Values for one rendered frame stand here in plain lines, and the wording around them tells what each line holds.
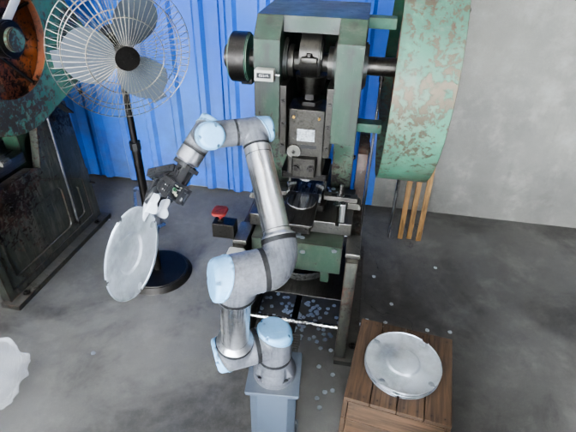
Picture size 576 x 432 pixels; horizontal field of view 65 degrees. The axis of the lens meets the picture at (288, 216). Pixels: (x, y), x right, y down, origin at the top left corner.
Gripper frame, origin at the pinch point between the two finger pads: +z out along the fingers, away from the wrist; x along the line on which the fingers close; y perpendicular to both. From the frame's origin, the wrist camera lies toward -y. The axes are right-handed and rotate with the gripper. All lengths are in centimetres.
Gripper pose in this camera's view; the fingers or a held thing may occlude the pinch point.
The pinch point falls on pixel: (146, 217)
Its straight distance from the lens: 140.4
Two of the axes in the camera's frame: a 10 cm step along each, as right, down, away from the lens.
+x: 5.0, 3.2, 8.0
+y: 6.8, 4.2, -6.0
